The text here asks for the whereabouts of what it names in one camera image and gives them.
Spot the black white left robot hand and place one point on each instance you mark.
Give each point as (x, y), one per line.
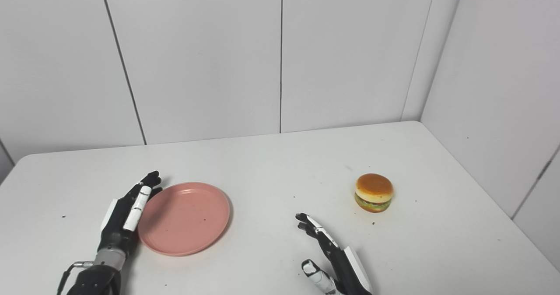
(116, 225)

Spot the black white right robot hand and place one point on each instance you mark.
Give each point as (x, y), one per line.
(343, 271)

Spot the pink round plate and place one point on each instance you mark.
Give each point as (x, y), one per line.
(186, 218)

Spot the toy hamburger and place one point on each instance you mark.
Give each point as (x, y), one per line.
(374, 192)

